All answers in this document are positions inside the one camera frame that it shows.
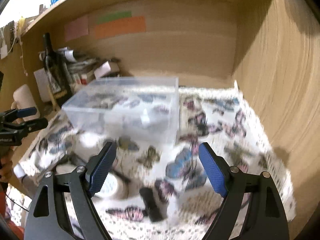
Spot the pink sticky note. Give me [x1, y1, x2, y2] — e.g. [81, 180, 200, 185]
[64, 15, 89, 42]

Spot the patterned woven strap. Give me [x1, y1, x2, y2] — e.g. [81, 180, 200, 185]
[7, 21, 17, 48]

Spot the white charging cable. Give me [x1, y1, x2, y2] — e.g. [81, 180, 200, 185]
[0, 17, 28, 77]

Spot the small black usb adapter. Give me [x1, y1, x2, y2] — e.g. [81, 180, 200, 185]
[139, 187, 163, 222]

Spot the white handwritten note card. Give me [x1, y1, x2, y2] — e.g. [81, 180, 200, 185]
[34, 68, 50, 103]

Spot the dark wine bottle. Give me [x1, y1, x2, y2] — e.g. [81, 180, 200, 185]
[43, 33, 72, 107]

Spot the person's left hand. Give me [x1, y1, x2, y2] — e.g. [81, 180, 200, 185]
[0, 148, 14, 183]

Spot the white power adapter plug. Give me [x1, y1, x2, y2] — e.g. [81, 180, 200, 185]
[140, 113, 152, 128]

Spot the yellow taper candle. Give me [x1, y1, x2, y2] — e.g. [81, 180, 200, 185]
[48, 90, 58, 112]

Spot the small white paper box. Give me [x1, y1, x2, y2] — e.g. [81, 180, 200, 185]
[94, 61, 120, 79]

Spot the orange sticky note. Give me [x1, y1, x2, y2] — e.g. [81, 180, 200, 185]
[94, 16, 146, 39]

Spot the clear plastic storage box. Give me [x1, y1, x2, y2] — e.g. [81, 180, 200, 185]
[62, 77, 179, 144]

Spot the stack of books and papers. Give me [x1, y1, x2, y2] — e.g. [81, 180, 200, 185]
[39, 47, 99, 92]

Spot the butterfly print lace cloth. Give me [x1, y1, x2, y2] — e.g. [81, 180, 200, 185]
[20, 87, 295, 239]

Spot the green sticky note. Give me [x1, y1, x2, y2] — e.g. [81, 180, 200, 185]
[95, 11, 132, 24]

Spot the wooden shelf unit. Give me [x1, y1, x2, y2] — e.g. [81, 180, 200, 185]
[1, 0, 319, 237]

